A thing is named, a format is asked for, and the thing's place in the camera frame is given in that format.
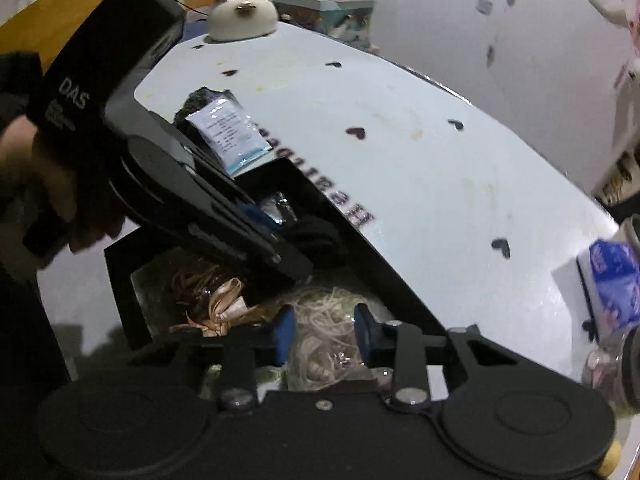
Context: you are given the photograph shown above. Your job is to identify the glass jar with black lid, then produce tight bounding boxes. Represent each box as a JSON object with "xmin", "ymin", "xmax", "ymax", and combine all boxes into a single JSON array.
[{"xmin": 581, "ymin": 329, "xmax": 640, "ymax": 417}]

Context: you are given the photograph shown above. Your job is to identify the person's left hand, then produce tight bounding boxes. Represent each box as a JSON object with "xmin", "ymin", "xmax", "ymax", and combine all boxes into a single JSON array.
[{"xmin": 0, "ymin": 114, "xmax": 127, "ymax": 257}]

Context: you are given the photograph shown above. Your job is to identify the black cardboard box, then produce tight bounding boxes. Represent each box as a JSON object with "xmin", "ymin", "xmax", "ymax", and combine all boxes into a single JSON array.
[{"xmin": 103, "ymin": 157, "xmax": 452, "ymax": 362}]

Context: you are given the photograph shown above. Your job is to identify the person's left forearm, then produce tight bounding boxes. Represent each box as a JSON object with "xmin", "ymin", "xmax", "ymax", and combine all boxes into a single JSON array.
[{"xmin": 0, "ymin": 51, "xmax": 48, "ymax": 133}]

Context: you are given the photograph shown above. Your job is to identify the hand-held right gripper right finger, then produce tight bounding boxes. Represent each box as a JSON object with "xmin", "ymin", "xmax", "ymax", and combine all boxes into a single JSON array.
[{"xmin": 353, "ymin": 304, "xmax": 527, "ymax": 414}]

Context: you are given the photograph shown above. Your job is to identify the blue tissue packet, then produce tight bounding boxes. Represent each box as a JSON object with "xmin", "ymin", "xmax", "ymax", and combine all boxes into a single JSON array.
[{"xmin": 575, "ymin": 238, "xmax": 640, "ymax": 332}]

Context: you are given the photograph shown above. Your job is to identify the black card hair ties packet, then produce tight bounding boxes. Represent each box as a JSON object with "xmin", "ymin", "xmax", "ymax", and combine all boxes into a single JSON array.
[{"xmin": 259, "ymin": 191, "xmax": 347, "ymax": 267}]

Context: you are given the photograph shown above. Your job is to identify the brown hair ties packet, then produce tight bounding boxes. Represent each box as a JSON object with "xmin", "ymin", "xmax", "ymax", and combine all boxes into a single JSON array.
[{"xmin": 149, "ymin": 255, "xmax": 236, "ymax": 323}]

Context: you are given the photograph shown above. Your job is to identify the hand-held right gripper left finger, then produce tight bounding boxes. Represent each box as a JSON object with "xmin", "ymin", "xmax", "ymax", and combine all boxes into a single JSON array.
[{"xmin": 127, "ymin": 305, "xmax": 297, "ymax": 412}]

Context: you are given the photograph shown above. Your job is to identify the clear packet with white label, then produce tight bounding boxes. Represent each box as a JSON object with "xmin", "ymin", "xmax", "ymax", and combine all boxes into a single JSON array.
[{"xmin": 184, "ymin": 98, "xmax": 274, "ymax": 174}]

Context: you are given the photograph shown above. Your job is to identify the bear print tote bag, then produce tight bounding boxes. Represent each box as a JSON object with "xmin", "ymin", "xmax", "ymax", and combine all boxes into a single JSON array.
[{"xmin": 596, "ymin": 149, "xmax": 640, "ymax": 207}]

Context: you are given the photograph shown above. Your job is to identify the cream cat-shaped ornament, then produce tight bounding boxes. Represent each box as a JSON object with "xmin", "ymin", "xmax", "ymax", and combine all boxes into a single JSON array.
[{"xmin": 206, "ymin": 0, "xmax": 279, "ymax": 43}]

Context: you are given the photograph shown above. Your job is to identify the peach satin bow scrunchie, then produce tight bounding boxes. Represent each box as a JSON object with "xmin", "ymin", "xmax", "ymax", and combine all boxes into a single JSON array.
[{"xmin": 169, "ymin": 277, "xmax": 267, "ymax": 337}]

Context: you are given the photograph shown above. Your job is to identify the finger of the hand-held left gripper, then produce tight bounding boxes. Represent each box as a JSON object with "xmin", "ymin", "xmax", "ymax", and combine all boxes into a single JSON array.
[
  {"xmin": 126, "ymin": 134, "xmax": 315, "ymax": 285},
  {"xmin": 144, "ymin": 110, "xmax": 283, "ymax": 242}
]

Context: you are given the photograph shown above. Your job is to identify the dark scrunchie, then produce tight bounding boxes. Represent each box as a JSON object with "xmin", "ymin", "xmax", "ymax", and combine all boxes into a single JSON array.
[{"xmin": 174, "ymin": 86, "xmax": 237, "ymax": 142}]

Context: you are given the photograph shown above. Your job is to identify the cream hair ties clear packet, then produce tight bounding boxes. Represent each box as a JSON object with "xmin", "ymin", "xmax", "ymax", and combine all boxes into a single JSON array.
[{"xmin": 279, "ymin": 287, "xmax": 402, "ymax": 394}]

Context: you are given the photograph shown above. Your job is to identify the yellow object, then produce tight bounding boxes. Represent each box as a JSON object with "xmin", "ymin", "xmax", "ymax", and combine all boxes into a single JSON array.
[{"xmin": 601, "ymin": 439, "xmax": 624, "ymax": 477}]

